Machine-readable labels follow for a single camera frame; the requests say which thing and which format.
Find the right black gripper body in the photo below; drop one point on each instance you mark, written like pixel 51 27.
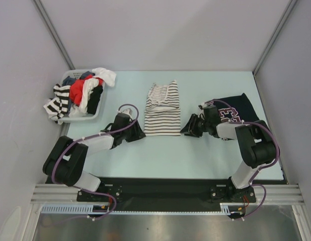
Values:
pixel 197 126

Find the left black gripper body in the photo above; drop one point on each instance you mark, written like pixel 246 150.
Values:
pixel 133 132

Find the thin striped white tank top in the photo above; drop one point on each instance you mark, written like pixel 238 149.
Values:
pixel 162 115

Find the navy tank top red trim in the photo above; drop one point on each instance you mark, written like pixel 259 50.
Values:
pixel 229 113

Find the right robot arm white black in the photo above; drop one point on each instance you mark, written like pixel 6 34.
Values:
pixel 257 145

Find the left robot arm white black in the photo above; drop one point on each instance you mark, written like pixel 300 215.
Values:
pixel 65 163

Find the black white striped tank top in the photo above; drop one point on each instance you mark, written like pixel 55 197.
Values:
pixel 57 107

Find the grey blue tank top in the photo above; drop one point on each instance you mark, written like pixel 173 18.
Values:
pixel 70 77

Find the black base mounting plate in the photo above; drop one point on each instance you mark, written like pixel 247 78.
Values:
pixel 171 195

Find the grey plastic laundry basket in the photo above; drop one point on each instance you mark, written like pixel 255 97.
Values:
pixel 87 117

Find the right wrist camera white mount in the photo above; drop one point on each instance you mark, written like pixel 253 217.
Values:
pixel 204 104

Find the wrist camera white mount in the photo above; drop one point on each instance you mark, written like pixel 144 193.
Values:
pixel 127 111
pixel 204 104

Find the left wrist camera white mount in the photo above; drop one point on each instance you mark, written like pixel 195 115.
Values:
pixel 127 111

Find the aluminium extrusion rail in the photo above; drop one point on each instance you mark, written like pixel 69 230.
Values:
pixel 59 194

